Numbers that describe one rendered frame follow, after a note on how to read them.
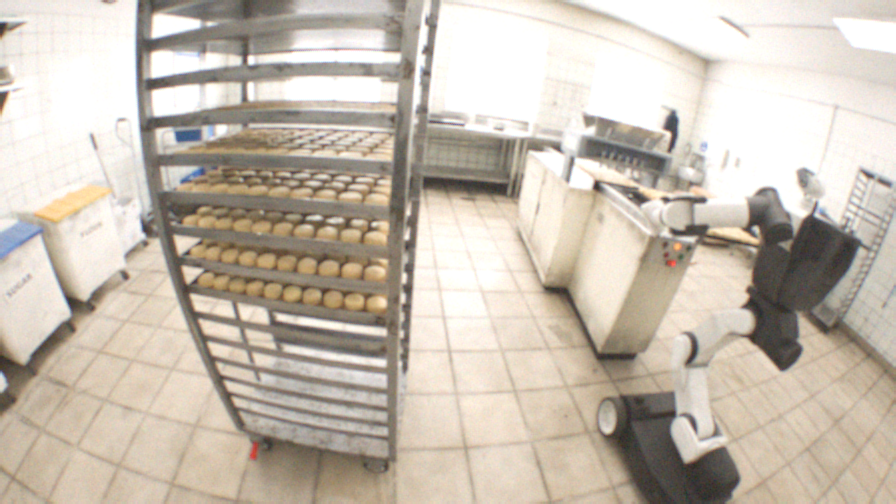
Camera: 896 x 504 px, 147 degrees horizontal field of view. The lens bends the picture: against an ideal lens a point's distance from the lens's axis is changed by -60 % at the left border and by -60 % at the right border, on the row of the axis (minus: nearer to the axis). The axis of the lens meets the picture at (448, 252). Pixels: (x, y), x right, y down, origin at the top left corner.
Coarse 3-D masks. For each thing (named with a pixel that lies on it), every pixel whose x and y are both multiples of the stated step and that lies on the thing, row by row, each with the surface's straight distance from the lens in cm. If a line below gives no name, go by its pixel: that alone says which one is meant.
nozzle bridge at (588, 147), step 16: (576, 144) 218; (592, 144) 226; (624, 144) 226; (592, 160) 223; (608, 160) 227; (624, 160) 238; (640, 160) 245; (656, 160) 252; (672, 160) 249; (560, 176) 237; (656, 176) 258
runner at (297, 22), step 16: (272, 16) 71; (288, 16) 69; (304, 16) 68; (320, 16) 66; (336, 16) 65; (352, 16) 64; (368, 16) 64; (384, 16) 63; (400, 16) 62; (192, 32) 82; (208, 32) 79; (224, 32) 76; (240, 32) 74; (256, 32) 72; (272, 32) 71; (288, 32) 71; (160, 48) 89
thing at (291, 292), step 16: (224, 288) 100; (240, 288) 96; (256, 288) 93; (272, 288) 92; (288, 288) 91; (304, 288) 94; (320, 288) 91; (320, 304) 87; (336, 304) 85; (352, 304) 83; (368, 304) 83; (384, 304) 83
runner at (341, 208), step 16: (176, 192) 90; (192, 192) 86; (208, 192) 83; (256, 208) 76; (272, 208) 74; (288, 208) 72; (304, 208) 70; (320, 208) 69; (336, 208) 68; (352, 208) 67; (368, 208) 66; (384, 208) 65
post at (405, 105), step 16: (416, 0) 60; (416, 16) 59; (416, 32) 58; (416, 48) 58; (400, 64) 58; (416, 64) 58; (400, 80) 58; (416, 80) 58; (400, 96) 58; (400, 112) 58; (400, 128) 58; (400, 144) 59; (400, 160) 59; (400, 176) 60; (400, 192) 60; (400, 208) 62; (400, 224) 63; (400, 240) 64; (400, 256) 66; (400, 272) 67; (400, 288) 70; (400, 304) 73; (400, 320) 77
